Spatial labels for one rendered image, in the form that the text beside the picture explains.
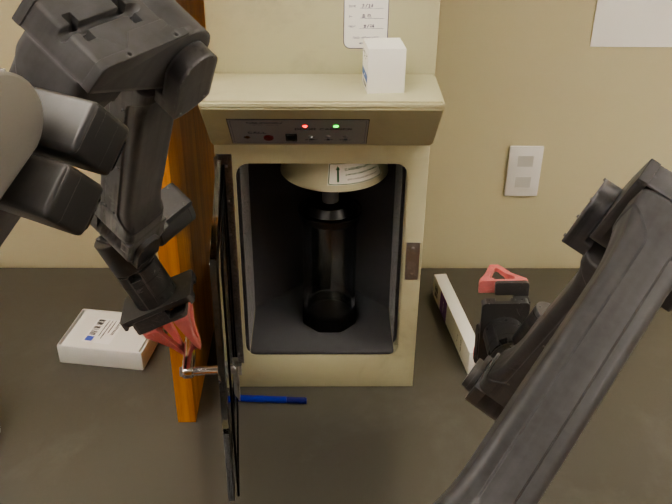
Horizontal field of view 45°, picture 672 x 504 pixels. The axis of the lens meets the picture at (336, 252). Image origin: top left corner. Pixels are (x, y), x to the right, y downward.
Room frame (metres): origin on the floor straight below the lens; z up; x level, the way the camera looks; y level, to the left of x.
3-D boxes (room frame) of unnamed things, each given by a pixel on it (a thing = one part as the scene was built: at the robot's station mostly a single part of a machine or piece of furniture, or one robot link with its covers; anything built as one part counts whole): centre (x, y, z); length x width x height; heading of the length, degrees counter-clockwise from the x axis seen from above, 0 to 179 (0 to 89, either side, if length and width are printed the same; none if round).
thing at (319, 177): (1.22, 0.00, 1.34); 0.18 x 0.18 x 0.05
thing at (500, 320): (0.90, -0.23, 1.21); 0.07 x 0.07 x 0.10; 1
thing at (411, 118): (1.06, 0.02, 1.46); 0.32 x 0.12 x 0.10; 91
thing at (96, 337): (1.23, 0.42, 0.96); 0.16 x 0.12 x 0.04; 82
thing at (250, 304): (1.25, 0.02, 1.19); 0.26 x 0.24 x 0.35; 91
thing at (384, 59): (1.07, -0.06, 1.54); 0.05 x 0.05 x 0.06; 6
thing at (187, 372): (0.88, 0.18, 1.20); 0.10 x 0.05 x 0.03; 6
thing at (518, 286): (0.97, -0.23, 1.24); 0.09 x 0.07 x 0.07; 1
